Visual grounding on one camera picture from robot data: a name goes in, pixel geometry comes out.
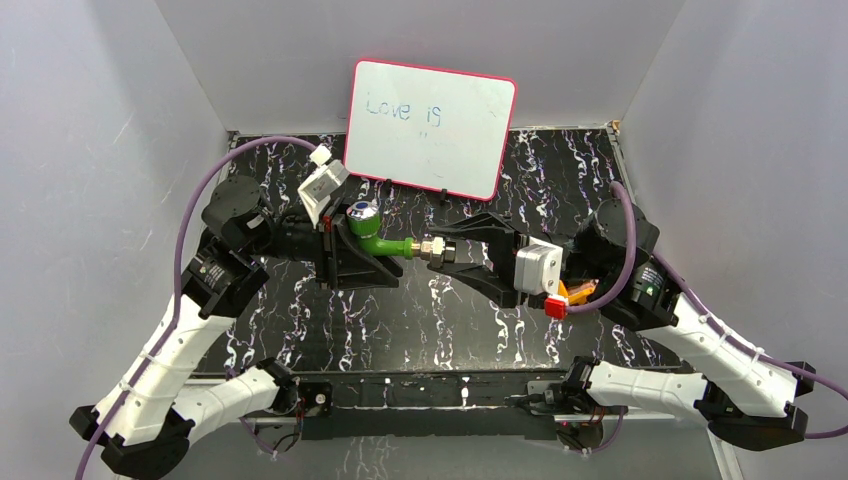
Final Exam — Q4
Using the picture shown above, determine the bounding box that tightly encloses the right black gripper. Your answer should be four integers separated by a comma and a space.
426, 213, 610, 311

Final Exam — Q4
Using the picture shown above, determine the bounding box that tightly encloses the silver hex nut fitting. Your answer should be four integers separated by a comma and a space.
412, 237, 456, 268

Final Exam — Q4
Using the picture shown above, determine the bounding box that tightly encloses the green water faucet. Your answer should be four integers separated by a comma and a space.
346, 200, 415, 259

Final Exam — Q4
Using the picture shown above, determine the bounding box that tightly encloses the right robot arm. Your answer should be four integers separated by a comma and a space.
430, 199, 815, 452

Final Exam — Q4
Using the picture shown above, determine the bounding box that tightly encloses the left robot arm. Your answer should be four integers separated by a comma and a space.
70, 176, 421, 479

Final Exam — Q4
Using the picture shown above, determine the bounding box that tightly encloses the orange parts bin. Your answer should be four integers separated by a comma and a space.
558, 279, 598, 306

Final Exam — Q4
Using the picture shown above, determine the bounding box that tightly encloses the pink framed whiteboard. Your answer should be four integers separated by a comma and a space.
343, 59, 517, 201

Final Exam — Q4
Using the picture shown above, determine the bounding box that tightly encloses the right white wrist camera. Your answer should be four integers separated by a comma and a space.
513, 238, 569, 321

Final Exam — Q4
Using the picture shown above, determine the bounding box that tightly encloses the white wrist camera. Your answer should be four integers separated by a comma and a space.
513, 238, 569, 321
298, 160, 349, 228

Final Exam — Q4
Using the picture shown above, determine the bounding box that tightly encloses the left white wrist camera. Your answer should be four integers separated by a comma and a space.
298, 160, 349, 228

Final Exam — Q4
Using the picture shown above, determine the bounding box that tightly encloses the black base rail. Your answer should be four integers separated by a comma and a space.
299, 369, 578, 440

